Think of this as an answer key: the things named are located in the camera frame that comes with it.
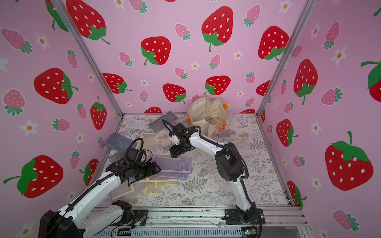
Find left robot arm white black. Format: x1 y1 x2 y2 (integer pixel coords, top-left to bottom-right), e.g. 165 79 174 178
38 146 161 238

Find aluminium frame rail front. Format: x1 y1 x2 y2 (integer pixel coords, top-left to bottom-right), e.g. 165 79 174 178
63 206 310 228

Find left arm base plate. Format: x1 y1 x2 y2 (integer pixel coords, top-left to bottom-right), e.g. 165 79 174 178
110 210 148 226

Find yellow-trim mesh pouch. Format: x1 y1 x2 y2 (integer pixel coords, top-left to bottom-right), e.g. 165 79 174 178
140 177 178 195
140 132 156 152

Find right frame post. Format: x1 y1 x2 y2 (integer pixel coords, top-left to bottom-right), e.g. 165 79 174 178
256 0 317 119

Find grey mesh pouch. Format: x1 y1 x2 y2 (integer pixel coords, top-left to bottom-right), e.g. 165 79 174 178
104 133 133 151
148 111 179 133

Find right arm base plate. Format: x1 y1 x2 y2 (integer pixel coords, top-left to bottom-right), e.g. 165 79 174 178
221 208 266 225

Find grey mesh pouch left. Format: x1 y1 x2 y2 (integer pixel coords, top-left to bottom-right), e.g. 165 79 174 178
104 133 133 151

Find yellow-trim mesh pouch centre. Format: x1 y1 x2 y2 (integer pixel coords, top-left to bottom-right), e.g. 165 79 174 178
140 177 178 195

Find frame post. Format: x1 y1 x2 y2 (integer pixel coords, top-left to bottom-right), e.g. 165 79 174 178
256 0 317 119
52 0 124 118

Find purple-trim mesh pouch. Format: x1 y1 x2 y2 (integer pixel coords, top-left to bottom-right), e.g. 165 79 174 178
152 156 192 180

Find left frame post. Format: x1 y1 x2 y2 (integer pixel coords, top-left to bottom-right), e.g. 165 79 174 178
52 0 124 118

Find grey mesh pouch far back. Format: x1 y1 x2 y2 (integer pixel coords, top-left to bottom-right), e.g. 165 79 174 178
148 111 179 133

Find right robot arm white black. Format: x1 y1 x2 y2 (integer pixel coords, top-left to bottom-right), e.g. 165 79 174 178
161 120 257 213

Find beige canvas bag orange handles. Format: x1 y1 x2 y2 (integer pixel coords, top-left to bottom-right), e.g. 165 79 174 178
187 97 228 139

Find yellow-trim mesh pouch upper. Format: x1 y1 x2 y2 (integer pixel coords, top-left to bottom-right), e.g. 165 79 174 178
140 132 156 152

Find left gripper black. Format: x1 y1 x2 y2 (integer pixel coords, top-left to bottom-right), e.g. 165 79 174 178
132 161 162 179

